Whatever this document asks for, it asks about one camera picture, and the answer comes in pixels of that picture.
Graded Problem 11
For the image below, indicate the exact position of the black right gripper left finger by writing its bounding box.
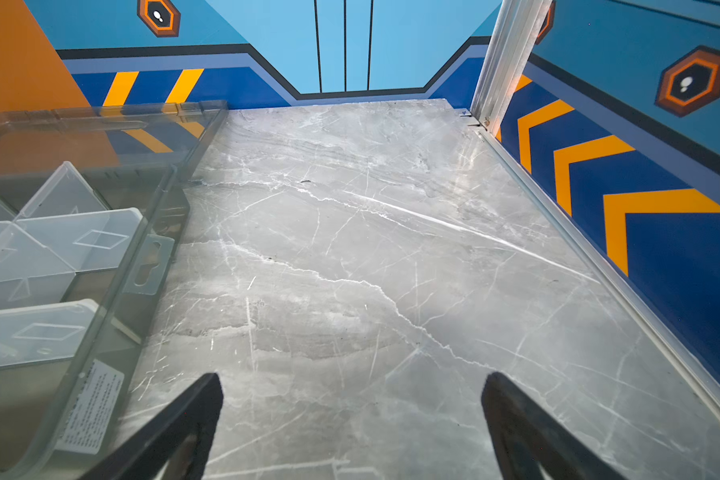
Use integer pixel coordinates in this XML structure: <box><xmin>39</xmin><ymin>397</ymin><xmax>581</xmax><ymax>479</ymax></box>
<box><xmin>82</xmin><ymin>373</ymin><xmax>223</xmax><ymax>480</ymax></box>

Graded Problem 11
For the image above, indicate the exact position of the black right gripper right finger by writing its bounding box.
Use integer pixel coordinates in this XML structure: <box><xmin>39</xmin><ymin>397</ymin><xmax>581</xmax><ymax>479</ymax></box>
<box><xmin>481</xmin><ymin>371</ymin><xmax>623</xmax><ymax>479</ymax></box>

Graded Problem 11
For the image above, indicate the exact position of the grey plastic organizer box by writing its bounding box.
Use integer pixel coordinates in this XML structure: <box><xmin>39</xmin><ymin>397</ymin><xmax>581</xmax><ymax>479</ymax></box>
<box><xmin>0</xmin><ymin>101</ymin><xmax>228</xmax><ymax>479</ymax></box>

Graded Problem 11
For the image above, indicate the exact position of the right aluminium corner post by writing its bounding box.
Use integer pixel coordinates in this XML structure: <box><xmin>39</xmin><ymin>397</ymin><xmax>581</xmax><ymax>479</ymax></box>
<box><xmin>469</xmin><ymin>0</ymin><xmax>552</xmax><ymax>136</ymax></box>

